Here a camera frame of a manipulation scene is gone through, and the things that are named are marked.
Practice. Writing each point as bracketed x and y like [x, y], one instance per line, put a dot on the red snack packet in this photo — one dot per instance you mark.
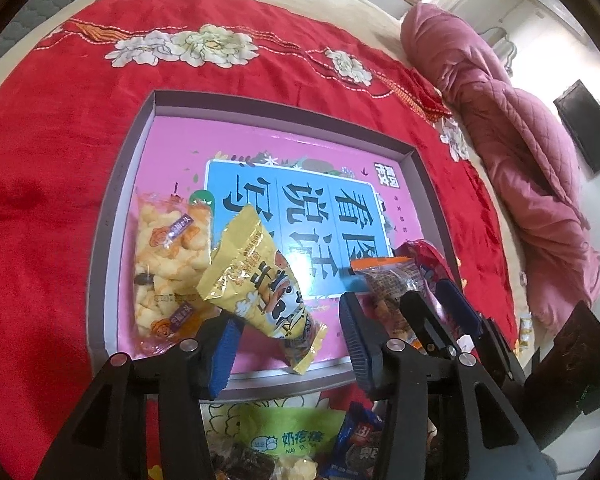
[422, 255]

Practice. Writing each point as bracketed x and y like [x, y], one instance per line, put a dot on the small yellow packets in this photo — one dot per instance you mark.
[525, 330]

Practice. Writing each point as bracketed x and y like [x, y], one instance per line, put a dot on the grey cardboard box tray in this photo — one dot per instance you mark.
[130, 170]

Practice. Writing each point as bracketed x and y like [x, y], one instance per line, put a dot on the blue cookie packet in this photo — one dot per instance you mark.
[355, 445]

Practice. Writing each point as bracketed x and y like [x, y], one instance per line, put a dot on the green snack packet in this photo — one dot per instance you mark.
[280, 440]

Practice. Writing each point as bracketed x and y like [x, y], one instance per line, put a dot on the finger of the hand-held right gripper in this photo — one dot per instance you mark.
[422, 312]
[457, 300]

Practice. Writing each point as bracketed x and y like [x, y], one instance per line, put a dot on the black wall television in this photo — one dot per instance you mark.
[585, 125]

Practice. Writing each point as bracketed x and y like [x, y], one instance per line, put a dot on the pink quilt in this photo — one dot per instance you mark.
[520, 150]

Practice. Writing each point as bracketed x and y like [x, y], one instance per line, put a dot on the clear bag of puffed snacks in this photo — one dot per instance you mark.
[165, 260]

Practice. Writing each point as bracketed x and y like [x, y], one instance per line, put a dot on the brown chocolate cake packet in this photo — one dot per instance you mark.
[245, 465]

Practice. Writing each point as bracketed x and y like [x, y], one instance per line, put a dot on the white air conditioner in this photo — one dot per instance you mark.
[550, 0]

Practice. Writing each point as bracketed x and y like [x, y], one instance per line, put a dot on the beige bed sheet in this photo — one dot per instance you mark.
[380, 10]

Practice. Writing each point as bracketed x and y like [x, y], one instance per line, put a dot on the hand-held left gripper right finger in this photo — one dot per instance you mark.
[355, 340]

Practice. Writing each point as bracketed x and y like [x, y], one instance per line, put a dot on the red floral blanket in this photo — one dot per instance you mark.
[55, 160]

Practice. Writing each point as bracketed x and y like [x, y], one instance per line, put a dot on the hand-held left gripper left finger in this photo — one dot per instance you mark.
[225, 355]

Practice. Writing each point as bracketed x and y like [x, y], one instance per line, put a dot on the yellow snack packet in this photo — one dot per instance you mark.
[250, 270]

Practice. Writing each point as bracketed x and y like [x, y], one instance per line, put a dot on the white metal rack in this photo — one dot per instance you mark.
[502, 47]

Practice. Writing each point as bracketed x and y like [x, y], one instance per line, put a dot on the clear orange-edged biscuit packet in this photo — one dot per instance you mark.
[385, 280]

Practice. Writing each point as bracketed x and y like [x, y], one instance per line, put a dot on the grey quilted headboard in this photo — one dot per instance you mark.
[25, 25]

